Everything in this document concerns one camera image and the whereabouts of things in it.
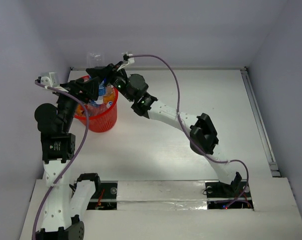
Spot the large clear plastic bottle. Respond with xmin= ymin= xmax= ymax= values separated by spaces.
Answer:
xmin=105 ymin=101 xmax=114 ymax=109

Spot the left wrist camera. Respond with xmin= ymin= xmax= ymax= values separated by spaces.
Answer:
xmin=35 ymin=72 xmax=68 ymax=92

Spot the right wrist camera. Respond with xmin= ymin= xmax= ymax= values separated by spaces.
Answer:
xmin=117 ymin=51 xmax=135 ymax=72

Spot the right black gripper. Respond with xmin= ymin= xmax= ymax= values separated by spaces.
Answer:
xmin=86 ymin=61 xmax=134 ymax=103

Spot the red mesh plastic bin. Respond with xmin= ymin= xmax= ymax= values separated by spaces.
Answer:
xmin=86 ymin=80 xmax=119 ymax=133

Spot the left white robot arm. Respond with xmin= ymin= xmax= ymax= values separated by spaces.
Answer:
xmin=32 ymin=76 xmax=102 ymax=240

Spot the small orange juice bottle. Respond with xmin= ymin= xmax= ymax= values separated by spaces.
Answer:
xmin=103 ymin=86 xmax=116 ymax=104

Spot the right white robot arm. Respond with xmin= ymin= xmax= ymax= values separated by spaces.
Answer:
xmin=86 ymin=64 xmax=242 ymax=196

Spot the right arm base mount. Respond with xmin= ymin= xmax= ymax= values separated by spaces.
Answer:
xmin=202 ymin=181 xmax=253 ymax=210

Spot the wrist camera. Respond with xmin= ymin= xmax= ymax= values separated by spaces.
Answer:
xmin=117 ymin=51 xmax=135 ymax=72
xmin=35 ymin=72 xmax=68 ymax=92

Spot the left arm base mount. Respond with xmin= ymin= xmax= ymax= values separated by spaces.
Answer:
xmin=87 ymin=181 xmax=118 ymax=210

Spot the tall orange juice bottle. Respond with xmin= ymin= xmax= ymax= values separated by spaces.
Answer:
xmin=75 ymin=104 xmax=87 ymax=119

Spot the blue label bottle front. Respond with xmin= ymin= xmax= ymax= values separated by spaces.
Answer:
xmin=90 ymin=95 xmax=104 ymax=106

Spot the aluminium rail right edge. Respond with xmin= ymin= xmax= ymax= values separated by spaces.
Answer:
xmin=240 ymin=67 xmax=282 ymax=178

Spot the blue label bottle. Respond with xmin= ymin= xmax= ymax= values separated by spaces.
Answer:
xmin=90 ymin=95 xmax=104 ymax=106
xmin=86 ymin=51 xmax=105 ymax=85

